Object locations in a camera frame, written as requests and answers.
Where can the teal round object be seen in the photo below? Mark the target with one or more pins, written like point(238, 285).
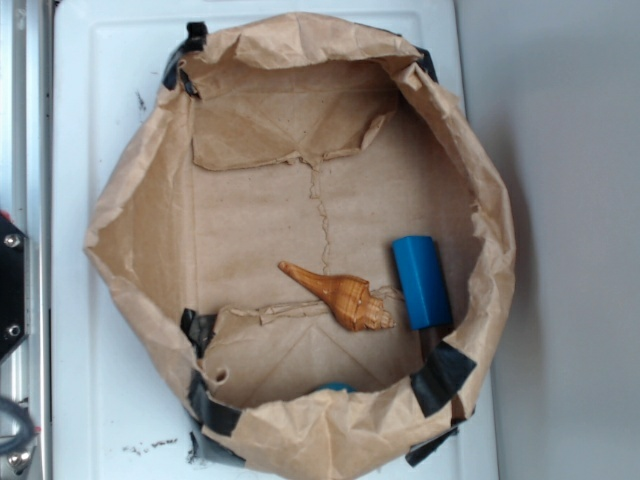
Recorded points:
point(336, 386)

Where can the orange spiral seashell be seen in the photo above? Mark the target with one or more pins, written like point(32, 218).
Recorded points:
point(348, 298)

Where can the white plastic tray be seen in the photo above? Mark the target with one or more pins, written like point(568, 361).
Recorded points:
point(113, 416)

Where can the blue rectangular block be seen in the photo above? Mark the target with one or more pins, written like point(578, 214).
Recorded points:
point(422, 282)

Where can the aluminium frame rail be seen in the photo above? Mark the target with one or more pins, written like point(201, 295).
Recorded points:
point(26, 432)

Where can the brown paper bag bin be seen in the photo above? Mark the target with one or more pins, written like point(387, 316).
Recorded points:
point(317, 141)

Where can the black metal bracket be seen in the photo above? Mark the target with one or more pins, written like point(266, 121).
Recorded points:
point(12, 286)

